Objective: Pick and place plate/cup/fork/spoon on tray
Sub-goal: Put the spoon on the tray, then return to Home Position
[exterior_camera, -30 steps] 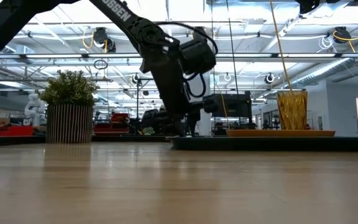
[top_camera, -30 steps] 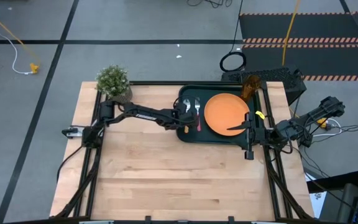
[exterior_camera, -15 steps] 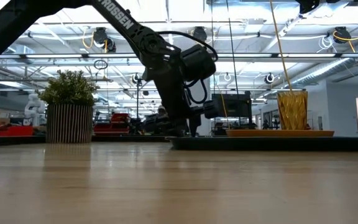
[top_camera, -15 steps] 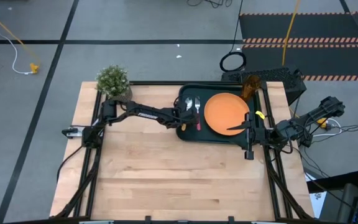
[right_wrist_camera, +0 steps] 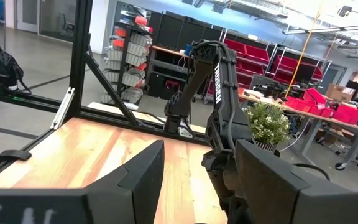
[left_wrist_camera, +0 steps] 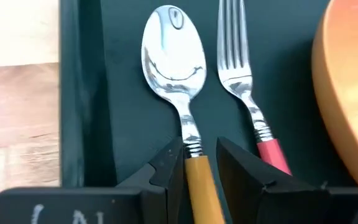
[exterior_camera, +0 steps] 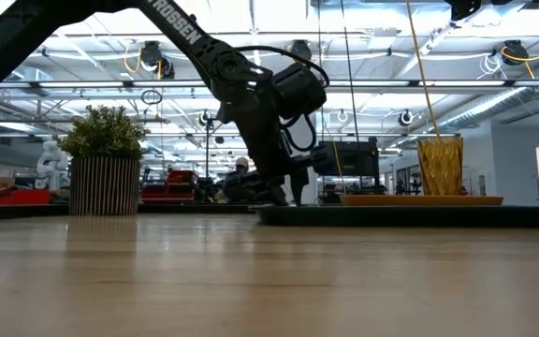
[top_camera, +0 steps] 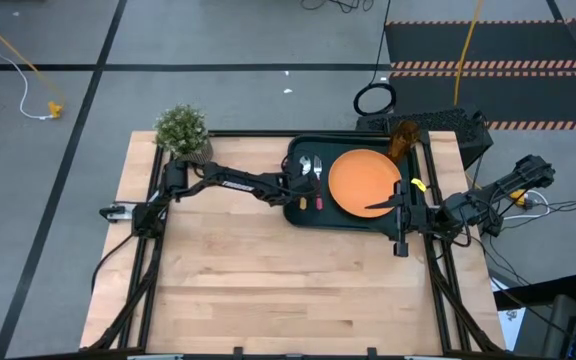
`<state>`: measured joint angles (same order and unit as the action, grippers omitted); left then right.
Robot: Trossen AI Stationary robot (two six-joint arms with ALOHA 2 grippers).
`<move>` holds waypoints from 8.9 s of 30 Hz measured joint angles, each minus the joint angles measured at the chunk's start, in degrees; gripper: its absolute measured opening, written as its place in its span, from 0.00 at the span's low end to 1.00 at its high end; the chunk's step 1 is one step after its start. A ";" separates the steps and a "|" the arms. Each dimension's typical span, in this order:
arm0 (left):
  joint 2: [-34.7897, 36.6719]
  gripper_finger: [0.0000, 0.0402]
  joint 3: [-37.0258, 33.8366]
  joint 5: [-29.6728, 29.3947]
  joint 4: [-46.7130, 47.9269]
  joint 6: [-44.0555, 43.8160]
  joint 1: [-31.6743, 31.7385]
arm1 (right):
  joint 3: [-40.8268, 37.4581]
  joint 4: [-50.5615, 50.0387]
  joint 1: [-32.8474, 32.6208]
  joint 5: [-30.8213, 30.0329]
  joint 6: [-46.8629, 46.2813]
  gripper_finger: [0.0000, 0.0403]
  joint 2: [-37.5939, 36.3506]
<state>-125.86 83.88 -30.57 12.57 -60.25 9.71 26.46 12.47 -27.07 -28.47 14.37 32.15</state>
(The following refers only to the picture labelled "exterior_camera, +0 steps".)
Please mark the person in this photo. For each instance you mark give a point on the person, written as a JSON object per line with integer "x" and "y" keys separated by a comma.
{"x": 241, "y": 163}

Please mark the black aluminium table frame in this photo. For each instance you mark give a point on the black aluminium table frame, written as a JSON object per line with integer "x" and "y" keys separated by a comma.
{"x": 17, "y": 211}

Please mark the striped plant pot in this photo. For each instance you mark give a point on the striped plant pot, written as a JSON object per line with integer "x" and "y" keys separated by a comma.
{"x": 106, "y": 187}

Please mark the black metal rig frame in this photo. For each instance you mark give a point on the black metal rig frame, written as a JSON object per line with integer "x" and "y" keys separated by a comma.
{"x": 207, "y": 150}

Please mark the white humanoid robot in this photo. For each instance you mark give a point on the white humanoid robot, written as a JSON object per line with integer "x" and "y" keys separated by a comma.
{"x": 52, "y": 164}

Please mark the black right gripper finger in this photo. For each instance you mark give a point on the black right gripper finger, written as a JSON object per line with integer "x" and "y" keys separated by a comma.
{"x": 463, "y": 7}

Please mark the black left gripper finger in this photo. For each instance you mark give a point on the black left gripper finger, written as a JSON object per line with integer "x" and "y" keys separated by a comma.
{"x": 300, "y": 187}
{"x": 280, "y": 192}

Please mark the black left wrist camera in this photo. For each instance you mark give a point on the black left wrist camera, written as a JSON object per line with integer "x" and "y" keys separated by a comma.
{"x": 297, "y": 89}

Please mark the dark green tray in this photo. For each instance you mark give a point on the dark green tray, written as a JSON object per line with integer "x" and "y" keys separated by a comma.
{"x": 391, "y": 217}

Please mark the red equipment base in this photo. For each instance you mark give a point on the red equipment base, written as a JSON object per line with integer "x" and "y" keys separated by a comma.
{"x": 21, "y": 196}

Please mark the black monitor on stand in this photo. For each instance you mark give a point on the black monitor on stand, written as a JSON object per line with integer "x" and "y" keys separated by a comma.
{"x": 353, "y": 159}

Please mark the red tool chest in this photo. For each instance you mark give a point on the red tool chest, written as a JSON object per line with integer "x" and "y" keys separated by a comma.
{"x": 176, "y": 180}

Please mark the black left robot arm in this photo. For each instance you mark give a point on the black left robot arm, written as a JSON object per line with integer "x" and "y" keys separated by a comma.
{"x": 17, "y": 37}

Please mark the orange plate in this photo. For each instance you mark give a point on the orange plate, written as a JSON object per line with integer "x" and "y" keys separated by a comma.
{"x": 419, "y": 200}

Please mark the green artificial plant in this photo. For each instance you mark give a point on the green artificial plant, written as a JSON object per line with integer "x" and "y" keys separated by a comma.
{"x": 103, "y": 136}

